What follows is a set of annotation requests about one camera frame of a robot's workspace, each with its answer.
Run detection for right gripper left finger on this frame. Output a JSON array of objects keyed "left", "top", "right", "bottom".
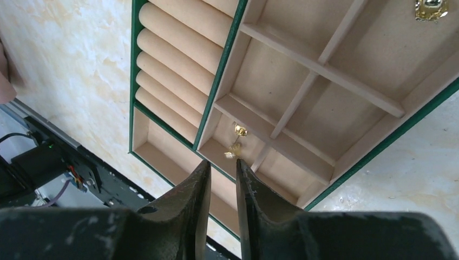
[{"left": 1, "top": 160, "right": 211, "bottom": 259}]

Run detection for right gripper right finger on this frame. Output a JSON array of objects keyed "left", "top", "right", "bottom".
[{"left": 236, "top": 159, "right": 457, "bottom": 259}]

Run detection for green jewelry tray insert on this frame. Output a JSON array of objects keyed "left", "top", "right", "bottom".
[{"left": 130, "top": 1, "right": 458, "bottom": 237}]

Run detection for aluminium frame rail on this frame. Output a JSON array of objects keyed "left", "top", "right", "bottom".
[{"left": 1, "top": 98, "right": 81, "bottom": 149}]

